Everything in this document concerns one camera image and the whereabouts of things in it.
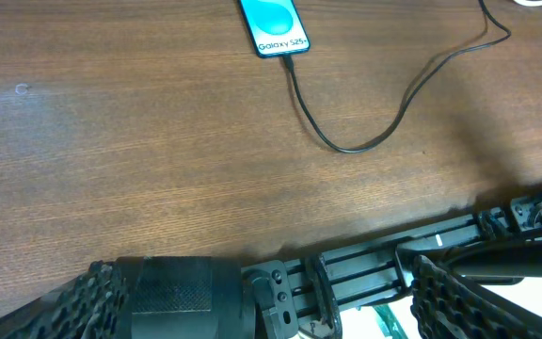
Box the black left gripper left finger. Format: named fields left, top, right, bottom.
left=7, top=261, right=128, bottom=339

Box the black charger cable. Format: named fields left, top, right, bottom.
left=282, top=0, right=513, bottom=155

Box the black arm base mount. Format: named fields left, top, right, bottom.
left=243, top=195, right=542, bottom=338

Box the blue Galaxy smartphone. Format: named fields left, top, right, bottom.
left=238, top=0, right=311, bottom=58

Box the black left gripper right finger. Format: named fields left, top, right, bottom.
left=411, top=255, right=542, bottom=339

